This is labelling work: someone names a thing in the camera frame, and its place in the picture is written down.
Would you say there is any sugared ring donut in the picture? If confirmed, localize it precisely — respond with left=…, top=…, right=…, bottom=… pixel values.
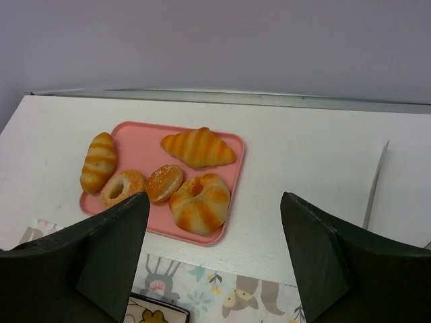
left=101, top=169, right=145, bottom=209

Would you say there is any grey metal card stand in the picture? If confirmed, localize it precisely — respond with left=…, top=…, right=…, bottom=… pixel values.
left=362, top=139, right=390, bottom=230

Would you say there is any animal print placemat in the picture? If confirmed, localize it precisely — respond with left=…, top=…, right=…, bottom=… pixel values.
left=18, top=217, right=307, bottom=323

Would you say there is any aluminium table frame rail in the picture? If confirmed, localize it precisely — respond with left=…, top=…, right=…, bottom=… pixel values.
left=29, top=89, right=430, bottom=115

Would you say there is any sesame bun bread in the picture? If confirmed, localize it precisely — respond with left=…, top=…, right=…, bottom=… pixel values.
left=145, top=164, right=184, bottom=204

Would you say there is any floral square plate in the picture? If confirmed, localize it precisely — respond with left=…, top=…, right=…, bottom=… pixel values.
left=123, top=293, right=191, bottom=323

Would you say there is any striped croissant bread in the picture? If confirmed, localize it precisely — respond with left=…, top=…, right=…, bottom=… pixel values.
left=160, top=127, right=236, bottom=168

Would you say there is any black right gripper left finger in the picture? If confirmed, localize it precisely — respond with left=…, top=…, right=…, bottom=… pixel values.
left=1, top=192, right=150, bottom=322

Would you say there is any round striped twisted bread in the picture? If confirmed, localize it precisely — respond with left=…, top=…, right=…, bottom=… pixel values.
left=169, top=173, right=230, bottom=235

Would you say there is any striped long bread roll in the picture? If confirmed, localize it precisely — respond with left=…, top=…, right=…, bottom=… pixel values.
left=80, top=132, right=117, bottom=194

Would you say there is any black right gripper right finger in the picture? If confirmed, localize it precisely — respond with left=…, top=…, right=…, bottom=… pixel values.
left=280, top=192, right=430, bottom=322

